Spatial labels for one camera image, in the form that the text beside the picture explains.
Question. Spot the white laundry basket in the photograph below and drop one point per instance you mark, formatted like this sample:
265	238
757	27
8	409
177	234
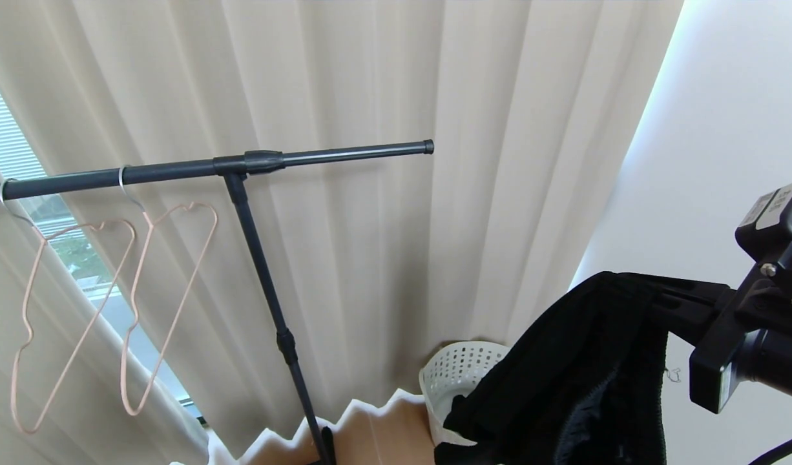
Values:
460	368

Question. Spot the black clothes rack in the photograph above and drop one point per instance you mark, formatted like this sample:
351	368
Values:
176	171

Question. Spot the black shorts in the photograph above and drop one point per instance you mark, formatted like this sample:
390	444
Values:
564	387

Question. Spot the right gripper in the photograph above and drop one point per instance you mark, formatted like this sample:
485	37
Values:
725	361

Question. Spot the pink clothes hanger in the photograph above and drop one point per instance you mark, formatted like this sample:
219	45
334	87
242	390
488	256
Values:
13	394
122	381

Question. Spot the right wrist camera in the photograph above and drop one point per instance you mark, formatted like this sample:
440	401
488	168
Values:
774	232

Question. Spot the window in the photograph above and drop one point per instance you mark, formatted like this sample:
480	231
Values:
79	258

